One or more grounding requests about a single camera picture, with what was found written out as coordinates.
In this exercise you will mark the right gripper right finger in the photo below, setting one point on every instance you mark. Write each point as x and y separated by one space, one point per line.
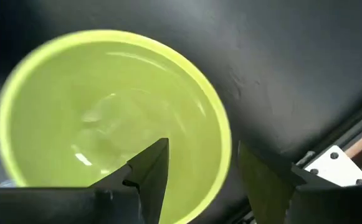
264 186

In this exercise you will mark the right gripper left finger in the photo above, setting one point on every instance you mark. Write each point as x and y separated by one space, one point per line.
151 174

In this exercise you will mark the lime green bowl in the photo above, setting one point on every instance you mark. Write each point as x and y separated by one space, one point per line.
74 102

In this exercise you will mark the white metal bracket plate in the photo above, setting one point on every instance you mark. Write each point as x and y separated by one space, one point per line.
333 169

